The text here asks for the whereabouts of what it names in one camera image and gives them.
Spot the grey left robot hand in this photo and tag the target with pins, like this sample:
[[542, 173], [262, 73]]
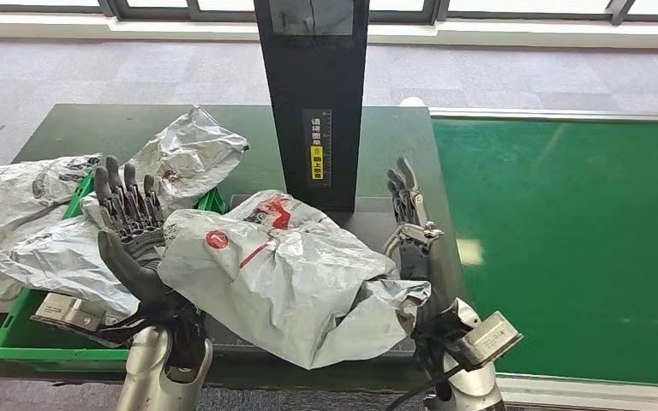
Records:
[[136, 249]]

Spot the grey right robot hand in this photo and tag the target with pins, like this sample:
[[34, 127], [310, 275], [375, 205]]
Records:
[[414, 261]]

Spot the grey parcel bag red lettering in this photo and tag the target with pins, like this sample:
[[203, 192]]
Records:
[[56, 261]]

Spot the grey parcel bag brown stain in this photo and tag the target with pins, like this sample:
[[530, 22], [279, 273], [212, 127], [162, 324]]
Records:
[[193, 147]]

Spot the grey parcel bag red circle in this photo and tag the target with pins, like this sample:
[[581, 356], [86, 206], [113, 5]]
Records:
[[283, 283]]

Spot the large crumpled grey parcel bag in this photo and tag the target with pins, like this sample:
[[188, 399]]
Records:
[[5, 198]]

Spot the green conveyor belt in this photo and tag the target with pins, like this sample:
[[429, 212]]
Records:
[[579, 227]]

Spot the black inbound scanning machine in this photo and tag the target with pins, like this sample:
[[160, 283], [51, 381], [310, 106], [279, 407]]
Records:
[[312, 85]]

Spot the green plastic crate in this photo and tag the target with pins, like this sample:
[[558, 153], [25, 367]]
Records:
[[34, 340]]

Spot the small white round cap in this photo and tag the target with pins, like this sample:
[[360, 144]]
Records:
[[412, 101]]

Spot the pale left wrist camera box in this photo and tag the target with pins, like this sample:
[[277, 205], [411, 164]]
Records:
[[62, 311]]

